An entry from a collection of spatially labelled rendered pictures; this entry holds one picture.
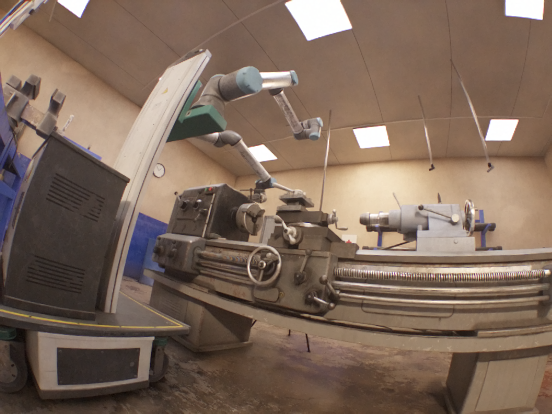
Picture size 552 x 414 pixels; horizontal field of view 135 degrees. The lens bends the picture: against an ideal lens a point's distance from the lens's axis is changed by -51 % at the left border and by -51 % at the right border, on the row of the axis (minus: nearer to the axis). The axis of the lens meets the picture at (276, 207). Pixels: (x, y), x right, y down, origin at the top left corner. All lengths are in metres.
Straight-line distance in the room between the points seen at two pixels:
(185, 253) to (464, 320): 1.76
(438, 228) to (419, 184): 3.61
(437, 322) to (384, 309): 0.28
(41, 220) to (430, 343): 1.39
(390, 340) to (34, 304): 1.25
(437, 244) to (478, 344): 0.56
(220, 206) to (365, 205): 3.48
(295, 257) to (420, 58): 2.96
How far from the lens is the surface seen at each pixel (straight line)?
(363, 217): 1.50
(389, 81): 3.61
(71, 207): 0.81
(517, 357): 1.35
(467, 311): 1.25
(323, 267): 1.11
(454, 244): 1.34
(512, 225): 5.09
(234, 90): 1.23
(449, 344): 1.07
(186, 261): 1.77
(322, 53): 3.32
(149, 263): 4.65
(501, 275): 1.22
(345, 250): 1.24
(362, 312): 1.23
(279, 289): 1.20
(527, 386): 1.44
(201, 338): 1.77
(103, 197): 0.85
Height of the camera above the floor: 0.62
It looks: 18 degrees up
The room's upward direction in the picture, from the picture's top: 11 degrees clockwise
